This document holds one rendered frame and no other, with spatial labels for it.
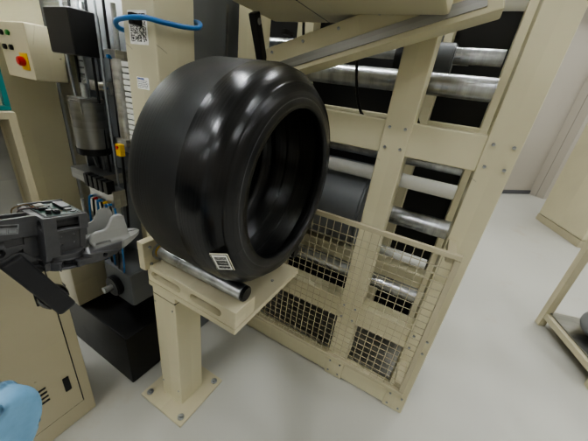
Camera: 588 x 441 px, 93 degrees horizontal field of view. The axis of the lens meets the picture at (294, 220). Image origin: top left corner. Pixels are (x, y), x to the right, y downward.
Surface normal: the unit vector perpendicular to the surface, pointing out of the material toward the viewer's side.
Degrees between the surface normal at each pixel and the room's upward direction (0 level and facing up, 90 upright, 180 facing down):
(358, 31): 90
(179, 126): 60
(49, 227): 90
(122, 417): 0
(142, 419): 0
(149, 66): 90
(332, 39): 90
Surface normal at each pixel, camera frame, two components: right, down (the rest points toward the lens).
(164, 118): -0.35, -0.21
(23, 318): 0.87, 0.30
